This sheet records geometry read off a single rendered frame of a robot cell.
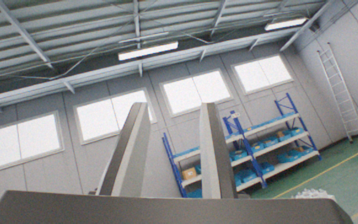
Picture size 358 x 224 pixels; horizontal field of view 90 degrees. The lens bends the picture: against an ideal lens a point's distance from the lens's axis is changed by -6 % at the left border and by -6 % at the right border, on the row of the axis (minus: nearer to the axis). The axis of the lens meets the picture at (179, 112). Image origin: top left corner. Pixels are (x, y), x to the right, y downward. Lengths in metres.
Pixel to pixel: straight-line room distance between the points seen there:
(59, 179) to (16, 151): 1.26
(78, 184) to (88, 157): 0.66
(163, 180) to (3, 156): 3.90
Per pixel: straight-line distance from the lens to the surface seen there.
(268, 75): 6.92
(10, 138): 6.13
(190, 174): 4.42
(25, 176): 5.82
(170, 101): 5.39
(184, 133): 5.22
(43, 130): 5.77
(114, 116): 5.30
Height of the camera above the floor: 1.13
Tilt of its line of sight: 15 degrees up
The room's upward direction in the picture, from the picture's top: 20 degrees counter-clockwise
